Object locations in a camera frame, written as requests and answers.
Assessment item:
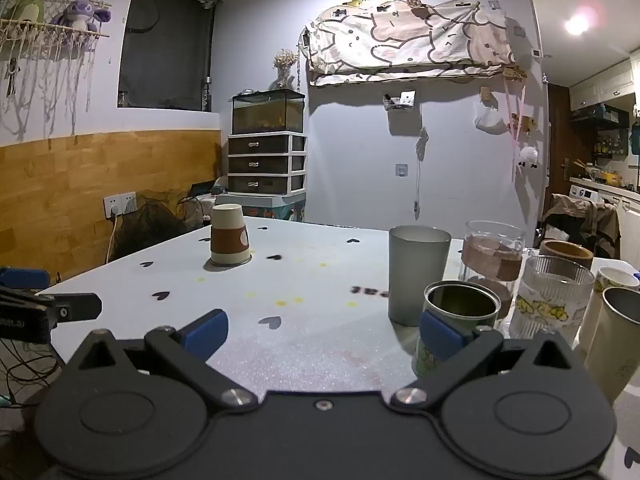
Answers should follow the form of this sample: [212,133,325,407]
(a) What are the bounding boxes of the purple plush toy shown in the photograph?
[50,0,112,37]

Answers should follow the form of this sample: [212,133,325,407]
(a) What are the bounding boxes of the brown wooden door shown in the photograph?
[547,83,571,197]

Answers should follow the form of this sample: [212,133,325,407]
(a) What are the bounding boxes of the brown wooden cup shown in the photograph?
[539,240,594,271]

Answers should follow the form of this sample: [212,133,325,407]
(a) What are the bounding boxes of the ceiling light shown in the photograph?
[564,10,593,37]

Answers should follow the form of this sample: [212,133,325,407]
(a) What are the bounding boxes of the white hanging bag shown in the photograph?
[473,101,505,135]

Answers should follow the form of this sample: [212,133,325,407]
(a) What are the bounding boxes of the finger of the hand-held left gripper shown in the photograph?
[0,268,52,289]
[0,287,103,325]

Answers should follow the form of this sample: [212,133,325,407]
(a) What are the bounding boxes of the printed blanket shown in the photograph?
[300,0,517,86]

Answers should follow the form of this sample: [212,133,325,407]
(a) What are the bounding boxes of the kitchen shelf with bottles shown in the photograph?
[570,104,632,162]

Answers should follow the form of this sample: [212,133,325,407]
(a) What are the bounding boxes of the chair draped with clothes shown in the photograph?
[541,193,621,261]

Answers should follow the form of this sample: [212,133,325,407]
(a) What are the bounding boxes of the white kitchen appliance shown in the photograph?
[570,183,609,202]

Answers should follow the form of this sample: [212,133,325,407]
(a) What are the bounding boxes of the white ceramic mug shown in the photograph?
[577,266,640,346]

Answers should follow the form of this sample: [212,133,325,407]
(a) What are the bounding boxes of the macrame hanging shelf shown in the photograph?
[0,0,112,142]

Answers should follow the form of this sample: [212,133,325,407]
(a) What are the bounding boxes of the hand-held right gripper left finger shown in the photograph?
[66,309,259,409]

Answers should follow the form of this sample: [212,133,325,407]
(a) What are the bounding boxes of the white kitchen cabinets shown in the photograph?
[569,57,640,112]

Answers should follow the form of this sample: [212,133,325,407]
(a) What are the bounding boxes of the white plastic drawer unit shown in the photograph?
[227,131,307,196]

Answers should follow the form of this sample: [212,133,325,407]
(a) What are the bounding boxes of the grey frosted plastic cup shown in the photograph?
[388,225,452,327]

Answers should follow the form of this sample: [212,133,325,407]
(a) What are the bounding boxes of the dark covered window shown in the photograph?
[118,0,220,111]

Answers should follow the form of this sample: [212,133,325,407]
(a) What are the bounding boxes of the ribbed glass cup yellow print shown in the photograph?
[509,255,596,346]

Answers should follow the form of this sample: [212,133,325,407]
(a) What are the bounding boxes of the glass fish tank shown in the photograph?
[231,89,306,136]

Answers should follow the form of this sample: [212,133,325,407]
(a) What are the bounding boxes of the hanging white charger cable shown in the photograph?
[412,127,430,221]

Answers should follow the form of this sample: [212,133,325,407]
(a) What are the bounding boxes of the green plush toy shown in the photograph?
[4,0,46,26]

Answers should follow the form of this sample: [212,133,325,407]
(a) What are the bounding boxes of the white wall outlet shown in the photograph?
[103,191,138,219]

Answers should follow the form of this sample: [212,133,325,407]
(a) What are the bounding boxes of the brown and white paper cup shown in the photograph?
[209,203,252,267]

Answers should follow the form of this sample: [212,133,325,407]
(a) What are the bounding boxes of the cream metal tumbler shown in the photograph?
[583,287,640,403]

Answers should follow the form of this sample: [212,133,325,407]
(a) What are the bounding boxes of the white power cable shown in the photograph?
[106,214,121,265]

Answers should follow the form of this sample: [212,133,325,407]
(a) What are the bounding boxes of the black mesh net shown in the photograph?
[111,194,187,262]

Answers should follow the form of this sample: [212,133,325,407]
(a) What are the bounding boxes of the black cables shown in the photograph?
[0,337,68,408]

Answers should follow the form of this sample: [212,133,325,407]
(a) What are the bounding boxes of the small wall holder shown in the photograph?
[382,90,417,110]

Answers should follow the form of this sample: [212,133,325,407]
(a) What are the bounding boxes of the dried flower bouquet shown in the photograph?
[273,49,299,89]

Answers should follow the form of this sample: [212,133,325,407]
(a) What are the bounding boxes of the clear glass with brown sleeve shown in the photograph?
[458,220,527,321]

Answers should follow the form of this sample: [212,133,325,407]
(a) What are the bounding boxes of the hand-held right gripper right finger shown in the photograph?
[391,311,585,409]

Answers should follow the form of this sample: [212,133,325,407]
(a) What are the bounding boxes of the green tin can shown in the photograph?
[411,280,501,378]

